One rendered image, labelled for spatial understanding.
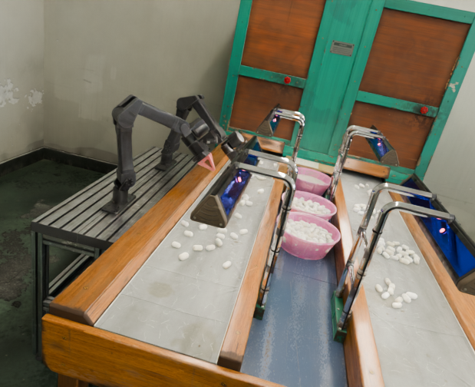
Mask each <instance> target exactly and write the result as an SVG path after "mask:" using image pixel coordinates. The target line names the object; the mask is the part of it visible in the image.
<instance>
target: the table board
mask: <svg viewBox="0 0 475 387"><path fill-rule="evenodd" d="M41 358H42V362H43V364H44V365H45V366H46V367H47V368H49V369H50V370H51V371H53V372H56V373H59V374H62V375H66V376H68V377H71V378H74V379H78V380H81V381H83V382H87V383H90V384H92V385H96V386H100V387H287V386H284V385H280V384H277V383H274V382H270V381H267V380H265V379H260V378H257V377H255V376H251V375H247V374H245V373H241V372H237V371H235V370H231V369H228V368H224V367H222V366H219V365H214V364H212V363H209V362H204V361H202V360H199V359H194V358H192V357H189V356H185V355H182V354H179V353H176V352H172V351H170V350H166V349H162V348H160V347H156V346H152V345H150V344H146V343H144V342H140V341H137V340H134V339H130V338H127V337H124V336H119V335H117V334H114V333H112V332H107V331H104V330H102V329H97V328H94V327H92V326H87V325H85V324H82V323H79V322H75V321H72V320H69V319H65V318H61V317H59V316H55V315H51V314H49V313H46V314H45V315H44V316H43V317H42V318H41Z"/></svg>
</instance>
